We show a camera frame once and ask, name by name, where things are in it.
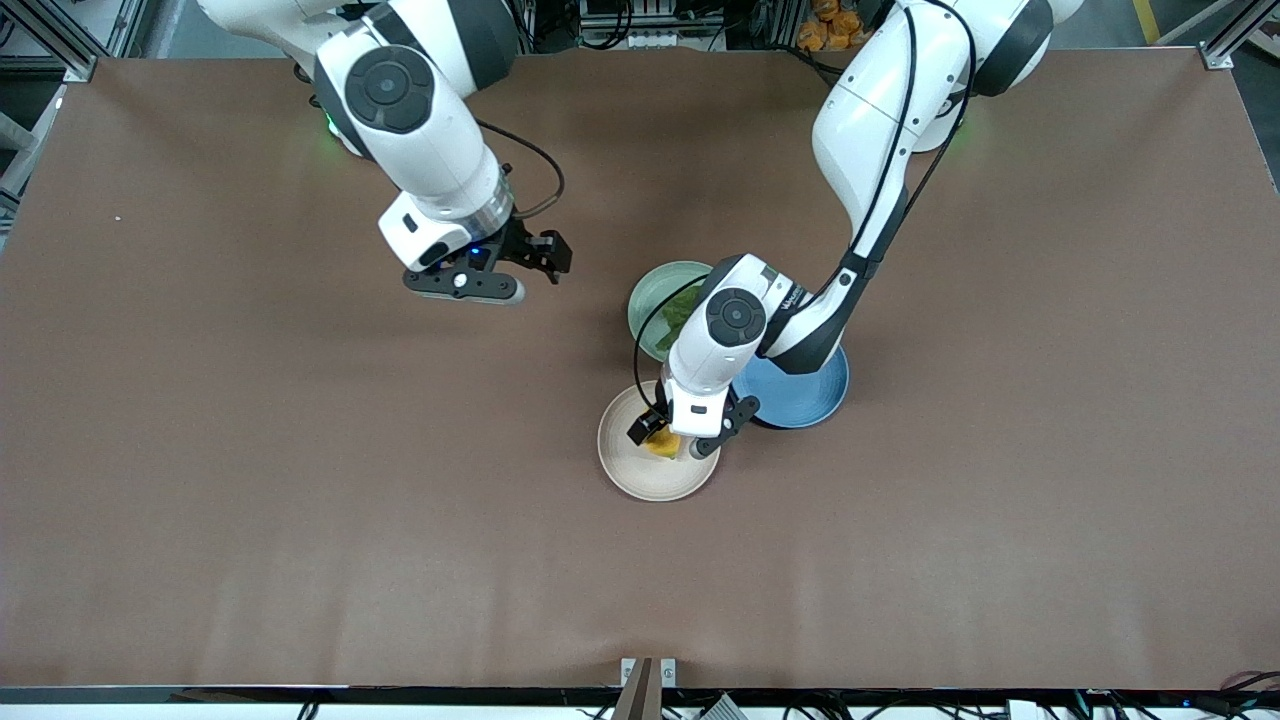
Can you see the mint green round plate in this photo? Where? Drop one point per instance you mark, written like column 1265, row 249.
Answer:
column 655, row 295

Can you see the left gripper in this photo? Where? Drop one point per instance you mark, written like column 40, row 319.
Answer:
column 641, row 426

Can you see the orange toy pile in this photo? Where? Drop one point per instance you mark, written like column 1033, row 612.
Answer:
column 830, row 25

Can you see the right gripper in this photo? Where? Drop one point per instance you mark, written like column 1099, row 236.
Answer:
column 521, row 247

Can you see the yellow lemon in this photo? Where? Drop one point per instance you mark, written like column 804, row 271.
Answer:
column 662, row 445

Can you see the blue round plate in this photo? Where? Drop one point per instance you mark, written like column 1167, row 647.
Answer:
column 800, row 395

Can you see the metal table edge bracket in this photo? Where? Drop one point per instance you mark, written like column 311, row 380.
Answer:
column 648, row 672

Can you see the green lettuce leaf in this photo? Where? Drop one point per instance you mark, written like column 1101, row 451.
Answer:
column 680, row 308

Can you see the beige round plate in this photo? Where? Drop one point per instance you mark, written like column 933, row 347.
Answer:
column 640, row 470

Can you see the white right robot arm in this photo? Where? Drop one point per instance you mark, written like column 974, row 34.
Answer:
column 420, row 120

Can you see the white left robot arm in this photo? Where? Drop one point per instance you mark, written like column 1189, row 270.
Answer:
column 870, row 130

